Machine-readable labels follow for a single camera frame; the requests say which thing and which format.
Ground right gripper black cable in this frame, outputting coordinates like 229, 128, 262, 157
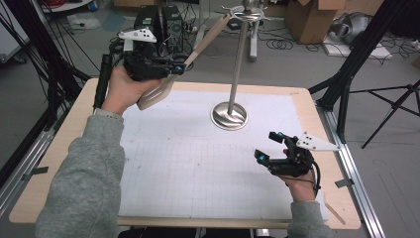
310, 160, 322, 197

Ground aluminium rail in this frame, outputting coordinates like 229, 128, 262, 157
315, 105, 385, 238
0, 128, 57, 216

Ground small black box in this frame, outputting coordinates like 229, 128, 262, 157
227, 16, 244, 32

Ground large cardboard box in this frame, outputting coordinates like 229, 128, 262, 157
284, 0, 348, 45

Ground metal hook stand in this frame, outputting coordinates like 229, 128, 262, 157
210, 0, 270, 131

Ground black computer tower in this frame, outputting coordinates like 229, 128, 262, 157
160, 4, 184, 56
133, 5, 162, 60

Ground black truss frame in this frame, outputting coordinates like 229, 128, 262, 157
308, 0, 409, 143
3, 0, 92, 130

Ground white grid mat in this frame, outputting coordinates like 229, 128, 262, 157
117, 89, 331, 221

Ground person's right hand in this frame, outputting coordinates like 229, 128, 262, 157
278, 172, 319, 202

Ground white foam board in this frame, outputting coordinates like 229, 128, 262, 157
321, 33, 394, 60

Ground person's left hand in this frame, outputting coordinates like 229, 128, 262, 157
100, 63, 164, 117

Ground black tripod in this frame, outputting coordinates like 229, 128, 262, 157
350, 78, 420, 150

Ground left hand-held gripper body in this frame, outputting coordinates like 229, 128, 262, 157
113, 28, 176, 82

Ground thin looped black cable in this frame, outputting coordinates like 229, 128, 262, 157
265, 39, 294, 51

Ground black metal clip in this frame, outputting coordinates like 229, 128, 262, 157
335, 178, 355, 188
21, 166, 50, 181

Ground grey bag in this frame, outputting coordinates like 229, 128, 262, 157
330, 12, 372, 46

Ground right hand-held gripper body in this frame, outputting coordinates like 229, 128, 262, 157
266, 132, 341, 178

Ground thin wooden stick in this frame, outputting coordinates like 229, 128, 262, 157
323, 199, 347, 226

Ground beige slotted spatula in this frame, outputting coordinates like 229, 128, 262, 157
136, 13, 232, 111

